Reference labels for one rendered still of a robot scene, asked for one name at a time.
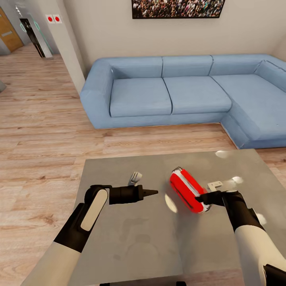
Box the radio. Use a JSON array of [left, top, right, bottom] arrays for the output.
[[169, 168, 211, 213]]

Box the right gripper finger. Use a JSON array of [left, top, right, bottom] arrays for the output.
[[195, 195, 203, 203]]

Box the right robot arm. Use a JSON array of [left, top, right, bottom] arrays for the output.
[[195, 181, 286, 286]]

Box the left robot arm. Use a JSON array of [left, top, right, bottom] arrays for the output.
[[20, 172, 158, 286]]

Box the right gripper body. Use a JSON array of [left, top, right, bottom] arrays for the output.
[[201, 190, 221, 205]]

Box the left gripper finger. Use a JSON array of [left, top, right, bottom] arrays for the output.
[[143, 189, 158, 197]]

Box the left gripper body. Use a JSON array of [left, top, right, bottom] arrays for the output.
[[120, 185, 143, 204]]

